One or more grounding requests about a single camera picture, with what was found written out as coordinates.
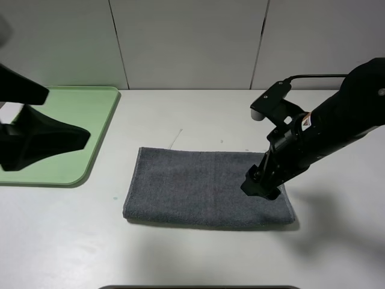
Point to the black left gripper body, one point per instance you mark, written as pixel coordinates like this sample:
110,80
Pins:
16,138

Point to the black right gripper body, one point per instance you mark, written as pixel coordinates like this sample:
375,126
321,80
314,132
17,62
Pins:
293,147

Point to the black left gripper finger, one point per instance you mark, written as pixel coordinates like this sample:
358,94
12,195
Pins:
51,137

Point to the grey towel with orange pattern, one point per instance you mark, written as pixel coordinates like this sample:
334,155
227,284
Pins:
200,190

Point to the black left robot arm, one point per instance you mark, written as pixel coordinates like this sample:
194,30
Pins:
16,88

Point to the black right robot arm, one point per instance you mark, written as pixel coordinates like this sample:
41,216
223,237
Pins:
354,110

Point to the light green plastic tray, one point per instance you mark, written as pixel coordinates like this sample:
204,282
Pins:
90,108

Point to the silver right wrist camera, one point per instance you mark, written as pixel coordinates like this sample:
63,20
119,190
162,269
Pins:
272,105

